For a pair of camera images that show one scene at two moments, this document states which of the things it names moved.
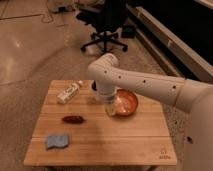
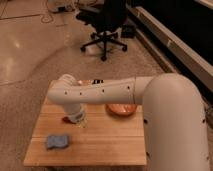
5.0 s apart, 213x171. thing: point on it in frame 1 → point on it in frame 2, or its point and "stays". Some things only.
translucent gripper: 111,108 → 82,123
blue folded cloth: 59,140 stays
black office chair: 112,16 stays
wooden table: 73,128 stays
